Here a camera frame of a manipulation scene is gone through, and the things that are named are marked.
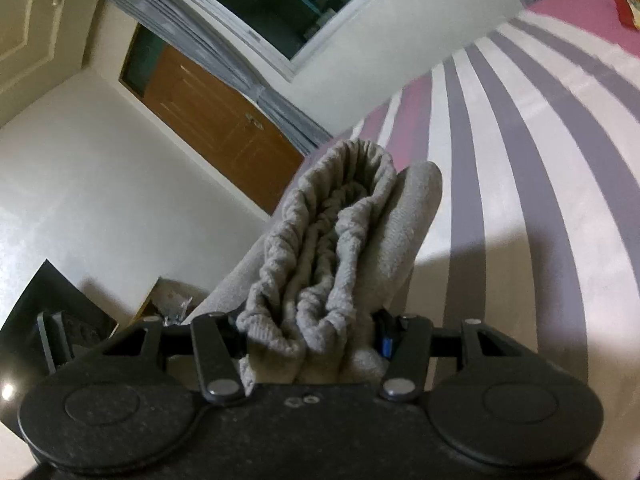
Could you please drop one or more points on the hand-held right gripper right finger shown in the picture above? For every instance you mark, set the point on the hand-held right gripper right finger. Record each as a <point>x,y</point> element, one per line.
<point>386,346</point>

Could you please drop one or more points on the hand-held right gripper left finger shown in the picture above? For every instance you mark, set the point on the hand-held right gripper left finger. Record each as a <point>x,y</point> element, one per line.
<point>215,355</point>

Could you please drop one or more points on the grey pants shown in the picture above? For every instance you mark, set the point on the grey pants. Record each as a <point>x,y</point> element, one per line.
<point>340,240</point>

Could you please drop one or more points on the open cardboard box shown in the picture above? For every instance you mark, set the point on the open cardboard box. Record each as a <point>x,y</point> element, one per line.
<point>172,302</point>

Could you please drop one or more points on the pink striped bedsheet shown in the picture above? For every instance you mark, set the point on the pink striped bedsheet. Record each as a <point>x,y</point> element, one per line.
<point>525,210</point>

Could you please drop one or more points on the brown wooden door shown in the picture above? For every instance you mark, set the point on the brown wooden door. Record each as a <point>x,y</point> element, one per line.
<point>215,120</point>

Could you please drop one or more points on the aluminium sliding window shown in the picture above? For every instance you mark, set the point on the aluminium sliding window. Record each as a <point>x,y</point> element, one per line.
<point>280,0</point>

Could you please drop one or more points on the cream wardrobe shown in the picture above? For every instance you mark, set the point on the cream wardrobe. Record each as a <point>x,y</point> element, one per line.
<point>40,25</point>

